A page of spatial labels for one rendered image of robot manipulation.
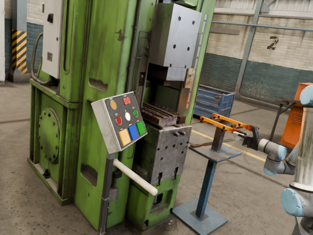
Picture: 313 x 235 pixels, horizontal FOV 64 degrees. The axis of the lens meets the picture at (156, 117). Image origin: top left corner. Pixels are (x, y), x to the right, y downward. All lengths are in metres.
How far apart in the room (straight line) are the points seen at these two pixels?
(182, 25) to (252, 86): 7.97
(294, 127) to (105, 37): 4.01
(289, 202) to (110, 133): 1.07
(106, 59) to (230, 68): 8.34
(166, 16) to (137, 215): 1.55
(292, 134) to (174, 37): 3.81
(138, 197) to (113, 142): 0.94
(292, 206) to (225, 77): 8.67
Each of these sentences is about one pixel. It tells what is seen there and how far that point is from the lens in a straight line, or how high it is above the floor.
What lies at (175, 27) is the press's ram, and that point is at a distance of 1.78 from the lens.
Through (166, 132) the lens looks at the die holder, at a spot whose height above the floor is 0.90.
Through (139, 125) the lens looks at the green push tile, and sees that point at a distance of 1.51.
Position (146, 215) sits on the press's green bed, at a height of 0.18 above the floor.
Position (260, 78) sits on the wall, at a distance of 9.57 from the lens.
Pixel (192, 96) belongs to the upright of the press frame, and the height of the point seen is 1.10.
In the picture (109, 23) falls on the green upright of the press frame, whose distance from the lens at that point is 1.93.
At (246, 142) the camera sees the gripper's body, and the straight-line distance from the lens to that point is 1.96.
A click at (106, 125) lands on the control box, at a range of 1.30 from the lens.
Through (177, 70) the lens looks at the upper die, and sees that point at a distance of 1.85.
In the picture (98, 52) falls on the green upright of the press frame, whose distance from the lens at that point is 2.01.
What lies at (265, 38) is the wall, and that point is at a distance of 9.64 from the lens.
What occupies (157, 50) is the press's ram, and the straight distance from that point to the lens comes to 1.79.
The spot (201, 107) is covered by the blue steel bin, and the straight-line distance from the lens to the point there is 5.74.
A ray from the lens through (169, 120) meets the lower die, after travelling 1.94.
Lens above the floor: 1.51
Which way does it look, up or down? 16 degrees down
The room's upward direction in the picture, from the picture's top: 10 degrees clockwise
